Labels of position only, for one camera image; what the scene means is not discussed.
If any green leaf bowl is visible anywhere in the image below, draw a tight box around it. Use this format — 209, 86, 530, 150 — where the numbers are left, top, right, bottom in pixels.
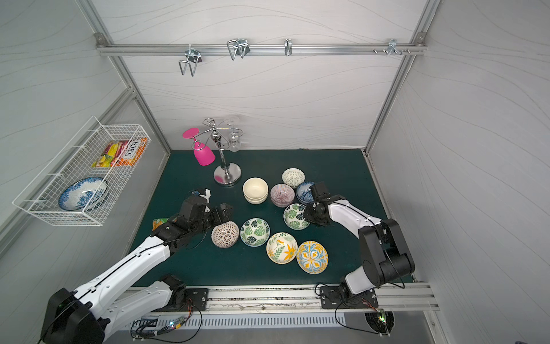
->
240, 218, 271, 247
283, 204, 310, 231

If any blue white bowl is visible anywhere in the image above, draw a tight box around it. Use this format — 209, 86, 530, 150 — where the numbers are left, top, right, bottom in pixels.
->
296, 181, 314, 201
58, 177, 108, 212

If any white lattice bowl front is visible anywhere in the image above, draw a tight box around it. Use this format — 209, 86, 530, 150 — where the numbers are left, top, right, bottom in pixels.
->
211, 222, 239, 249

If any white lattice bowl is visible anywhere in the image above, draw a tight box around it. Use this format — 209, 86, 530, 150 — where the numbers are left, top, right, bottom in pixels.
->
211, 222, 239, 249
282, 168, 305, 189

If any pink striped bowl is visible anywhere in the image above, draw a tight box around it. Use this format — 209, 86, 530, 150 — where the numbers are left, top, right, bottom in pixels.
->
270, 183, 295, 202
272, 200, 294, 208

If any cream bowl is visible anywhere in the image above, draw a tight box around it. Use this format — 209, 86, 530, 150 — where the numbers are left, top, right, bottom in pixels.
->
244, 193, 268, 204
243, 177, 269, 199

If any blue patterned bowl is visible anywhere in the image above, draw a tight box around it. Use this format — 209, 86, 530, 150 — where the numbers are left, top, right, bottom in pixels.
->
298, 198, 313, 205

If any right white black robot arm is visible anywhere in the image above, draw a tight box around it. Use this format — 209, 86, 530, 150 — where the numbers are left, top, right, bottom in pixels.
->
304, 199, 415, 296

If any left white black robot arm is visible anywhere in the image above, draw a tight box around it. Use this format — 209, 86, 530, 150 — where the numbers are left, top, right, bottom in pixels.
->
40, 202, 233, 343

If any white lattice bowl back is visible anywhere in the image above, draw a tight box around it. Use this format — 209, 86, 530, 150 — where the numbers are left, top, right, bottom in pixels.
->
282, 168, 305, 189

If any blue yellow floral bowl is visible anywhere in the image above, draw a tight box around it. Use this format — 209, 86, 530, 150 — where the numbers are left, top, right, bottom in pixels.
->
296, 241, 329, 275

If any green snack bag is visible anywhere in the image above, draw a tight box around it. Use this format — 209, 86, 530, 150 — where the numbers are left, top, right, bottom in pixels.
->
153, 218, 168, 231

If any yellow leaf patterned bowl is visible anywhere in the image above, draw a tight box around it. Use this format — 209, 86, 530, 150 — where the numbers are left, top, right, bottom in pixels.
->
266, 232, 298, 265

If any dark green table mat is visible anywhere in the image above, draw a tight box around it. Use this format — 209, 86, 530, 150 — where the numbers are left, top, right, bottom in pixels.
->
135, 149, 386, 287

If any chrome glass holder stand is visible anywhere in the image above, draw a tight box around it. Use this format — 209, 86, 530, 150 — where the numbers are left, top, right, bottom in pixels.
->
203, 118, 242, 187

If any pink plastic wine glass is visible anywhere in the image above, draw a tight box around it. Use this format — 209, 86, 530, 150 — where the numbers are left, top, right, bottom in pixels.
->
182, 128, 216, 166

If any clear wine glass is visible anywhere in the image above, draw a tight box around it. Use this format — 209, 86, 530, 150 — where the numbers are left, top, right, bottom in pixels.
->
226, 117, 243, 153

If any colourful snack packet in basket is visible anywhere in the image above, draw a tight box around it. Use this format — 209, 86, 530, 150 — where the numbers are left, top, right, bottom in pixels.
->
91, 138, 148, 169

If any blue white bowl in basket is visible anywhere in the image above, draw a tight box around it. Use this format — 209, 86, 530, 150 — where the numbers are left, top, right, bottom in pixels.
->
58, 177, 108, 212

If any metal double hook left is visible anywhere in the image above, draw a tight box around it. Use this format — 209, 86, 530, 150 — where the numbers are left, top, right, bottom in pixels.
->
178, 46, 202, 77

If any metal double hook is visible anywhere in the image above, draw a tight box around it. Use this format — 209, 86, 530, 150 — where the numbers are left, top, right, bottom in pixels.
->
178, 46, 202, 77
226, 39, 250, 61

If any small metal hook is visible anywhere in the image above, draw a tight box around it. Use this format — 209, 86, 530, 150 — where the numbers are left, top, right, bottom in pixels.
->
284, 39, 292, 57

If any metal double hook middle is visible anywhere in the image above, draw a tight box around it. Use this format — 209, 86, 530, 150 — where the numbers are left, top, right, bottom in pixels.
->
226, 39, 250, 61

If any metal hook right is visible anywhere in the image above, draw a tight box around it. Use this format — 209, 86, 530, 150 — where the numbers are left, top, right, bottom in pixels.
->
372, 40, 410, 56

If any aluminium top crossbar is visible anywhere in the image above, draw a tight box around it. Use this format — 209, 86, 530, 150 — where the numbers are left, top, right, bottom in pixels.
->
96, 42, 428, 57

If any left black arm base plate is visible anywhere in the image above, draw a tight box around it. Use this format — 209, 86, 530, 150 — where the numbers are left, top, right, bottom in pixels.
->
171, 288, 209, 311

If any aluminium front mounting rail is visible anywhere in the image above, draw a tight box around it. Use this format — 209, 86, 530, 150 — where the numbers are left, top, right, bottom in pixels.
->
85, 282, 440, 318

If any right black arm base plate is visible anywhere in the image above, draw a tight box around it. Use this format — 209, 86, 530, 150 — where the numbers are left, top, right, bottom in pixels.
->
317, 285, 379, 310

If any right black cable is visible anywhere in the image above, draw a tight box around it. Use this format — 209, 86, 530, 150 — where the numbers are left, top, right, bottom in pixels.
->
314, 281, 394, 336

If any left black cable with board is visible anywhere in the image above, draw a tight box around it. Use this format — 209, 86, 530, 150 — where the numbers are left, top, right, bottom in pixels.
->
129, 298, 203, 343

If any white wire wall basket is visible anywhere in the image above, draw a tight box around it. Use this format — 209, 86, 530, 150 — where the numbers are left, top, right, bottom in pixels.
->
12, 117, 150, 226

